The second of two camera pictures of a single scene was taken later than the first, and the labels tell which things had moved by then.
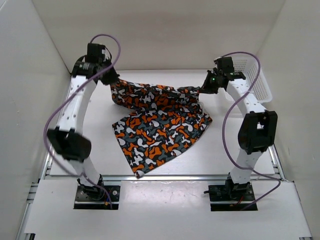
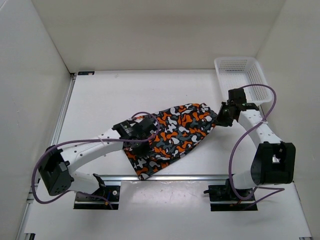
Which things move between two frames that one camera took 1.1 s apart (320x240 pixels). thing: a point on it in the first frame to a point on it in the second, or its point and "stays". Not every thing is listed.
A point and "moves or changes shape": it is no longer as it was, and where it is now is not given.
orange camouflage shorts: [166, 120] moves or changes shape
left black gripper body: [109, 76] to [141, 148]
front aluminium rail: [171, 177] stays
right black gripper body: [211, 84] to [223, 116]
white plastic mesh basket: [255, 79] stays
